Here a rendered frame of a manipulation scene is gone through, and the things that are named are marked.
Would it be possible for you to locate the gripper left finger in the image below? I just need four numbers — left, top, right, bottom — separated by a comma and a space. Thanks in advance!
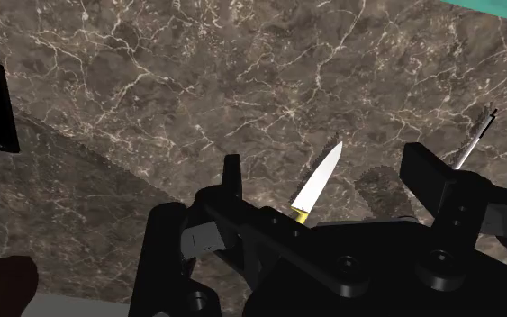
128, 153, 370, 317

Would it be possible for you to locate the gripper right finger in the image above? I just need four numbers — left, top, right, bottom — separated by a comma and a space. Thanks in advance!
399, 141, 507, 292

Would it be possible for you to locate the dark red round object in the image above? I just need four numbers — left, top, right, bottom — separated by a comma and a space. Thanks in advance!
0, 256, 40, 317

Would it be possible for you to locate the yellow handled knife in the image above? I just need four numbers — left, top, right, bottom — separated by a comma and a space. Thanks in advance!
289, 140, 344, 225

